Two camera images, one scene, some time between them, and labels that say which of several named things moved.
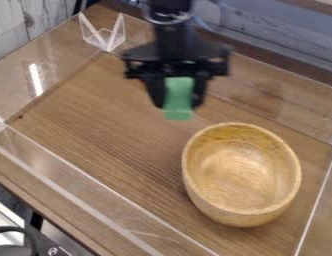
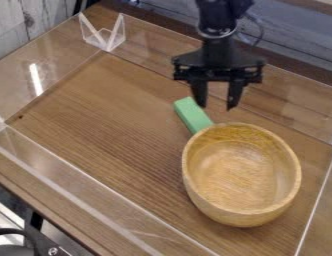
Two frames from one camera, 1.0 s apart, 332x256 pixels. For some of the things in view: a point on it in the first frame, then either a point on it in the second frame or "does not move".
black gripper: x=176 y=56 → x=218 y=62
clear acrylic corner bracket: x=103 y=39 does not move
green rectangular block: x=178 y=100 → x=192 y=114
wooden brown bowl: x=240 y=173 does not move
